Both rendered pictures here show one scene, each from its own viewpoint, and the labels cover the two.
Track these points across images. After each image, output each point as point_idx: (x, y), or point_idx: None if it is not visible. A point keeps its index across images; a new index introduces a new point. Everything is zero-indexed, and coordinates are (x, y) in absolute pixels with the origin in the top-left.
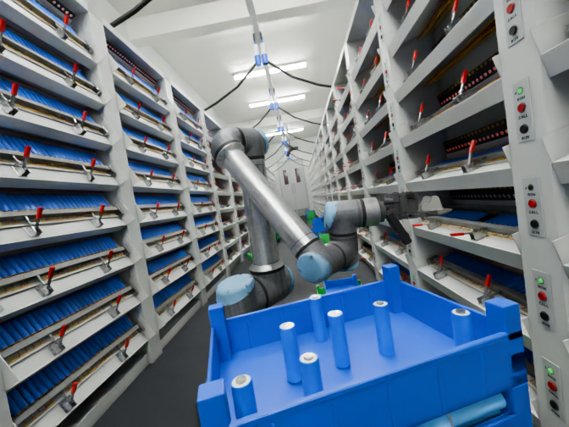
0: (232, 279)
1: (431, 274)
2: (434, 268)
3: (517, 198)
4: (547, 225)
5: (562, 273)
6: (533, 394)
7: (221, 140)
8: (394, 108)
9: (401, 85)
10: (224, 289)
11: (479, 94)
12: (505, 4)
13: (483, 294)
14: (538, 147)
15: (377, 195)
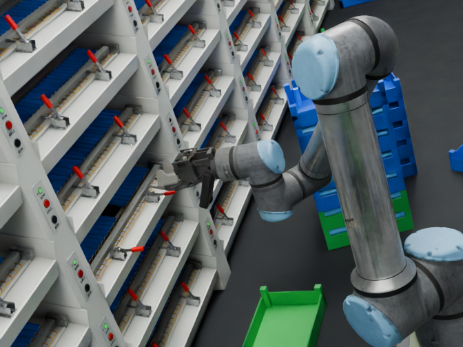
0: (441, 244)
1: (140, 328)
2: (124, 334)
3: (167, 133)
4: (180, 138)
5: None
6: (200, 278)
7: (371, 30)
8: (13, 109)
9: (23, 65)
10: (446, 228)
11: (127, 67)
12: (125, 5)
13: (173, 246)
14: (163, 94)
15: (211, 151)
